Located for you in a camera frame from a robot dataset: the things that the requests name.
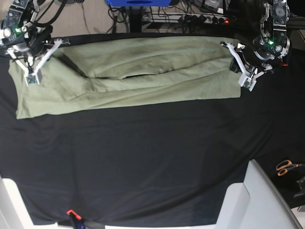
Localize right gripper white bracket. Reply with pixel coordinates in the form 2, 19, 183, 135
6, 38, 70, 85

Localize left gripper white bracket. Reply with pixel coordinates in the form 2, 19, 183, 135
220, 41, 273, 91

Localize light green T-shirt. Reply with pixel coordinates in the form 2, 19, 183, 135
9, 36, 241, 119

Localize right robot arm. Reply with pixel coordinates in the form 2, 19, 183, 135
0, 0, 70, 85

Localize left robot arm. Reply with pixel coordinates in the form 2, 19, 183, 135
220, 0, 291, 91

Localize red black clamp right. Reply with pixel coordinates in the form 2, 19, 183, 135
280, 56, 288, 67

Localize red black clamp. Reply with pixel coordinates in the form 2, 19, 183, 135
66, 209, 87, 229
280, 56, 288, 67

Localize blue plastic box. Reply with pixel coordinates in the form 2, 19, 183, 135
106, 0, 172, 7

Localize black table cloth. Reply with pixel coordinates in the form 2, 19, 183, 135
0, 49, 305, 227

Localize white chair armrest right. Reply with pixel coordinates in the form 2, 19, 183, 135
215, 160, 302, 229

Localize white chair armrest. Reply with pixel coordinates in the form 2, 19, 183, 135
215, 160, 302, 229
0, 177, 35, 229

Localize white chair armrest left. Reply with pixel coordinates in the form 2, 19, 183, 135
0, 177, 35, 229

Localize red black clamp front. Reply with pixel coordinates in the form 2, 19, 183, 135
66, 209, 87, 229

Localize orange handled scissors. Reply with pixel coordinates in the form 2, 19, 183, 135
276, 160, 305, 177

